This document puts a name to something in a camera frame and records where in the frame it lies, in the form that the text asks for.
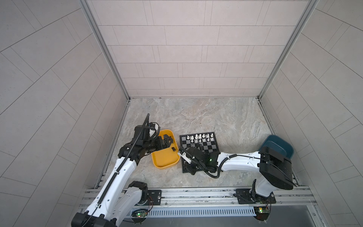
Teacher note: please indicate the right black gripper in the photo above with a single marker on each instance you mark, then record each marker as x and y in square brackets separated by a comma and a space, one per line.
[190, 170]

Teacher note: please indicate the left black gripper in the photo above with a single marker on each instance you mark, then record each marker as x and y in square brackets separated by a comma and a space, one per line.
[159, 145]

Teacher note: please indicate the black white chess board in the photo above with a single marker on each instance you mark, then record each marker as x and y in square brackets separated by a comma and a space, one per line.
[204, 141]

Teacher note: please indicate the yellow plastic tray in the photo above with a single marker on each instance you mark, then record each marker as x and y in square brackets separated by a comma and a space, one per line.
[166, 158]

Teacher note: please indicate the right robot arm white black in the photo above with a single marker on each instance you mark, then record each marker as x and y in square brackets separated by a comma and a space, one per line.
[275, 170]

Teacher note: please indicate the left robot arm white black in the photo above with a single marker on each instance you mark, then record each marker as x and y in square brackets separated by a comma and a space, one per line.
[110, 207]

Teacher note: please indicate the right controller circuit board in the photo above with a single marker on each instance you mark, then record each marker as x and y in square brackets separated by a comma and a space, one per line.
[262, 213]

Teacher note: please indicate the controller circuit board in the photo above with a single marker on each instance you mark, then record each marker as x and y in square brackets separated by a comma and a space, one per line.
[262, 213]
[139, 216]

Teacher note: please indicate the left controller circuit board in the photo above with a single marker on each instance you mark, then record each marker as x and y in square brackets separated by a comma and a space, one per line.
[139, 216]

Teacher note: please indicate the teal plastic bin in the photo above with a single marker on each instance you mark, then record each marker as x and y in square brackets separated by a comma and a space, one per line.
[279, 145]

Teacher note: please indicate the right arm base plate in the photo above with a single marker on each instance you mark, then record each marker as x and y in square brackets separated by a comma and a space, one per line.
[244, 196]

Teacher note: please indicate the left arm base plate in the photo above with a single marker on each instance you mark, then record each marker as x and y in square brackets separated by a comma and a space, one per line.
[153, 196]

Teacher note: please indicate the aluminium mounting rail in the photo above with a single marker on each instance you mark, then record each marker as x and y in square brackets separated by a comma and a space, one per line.
[223, 196]

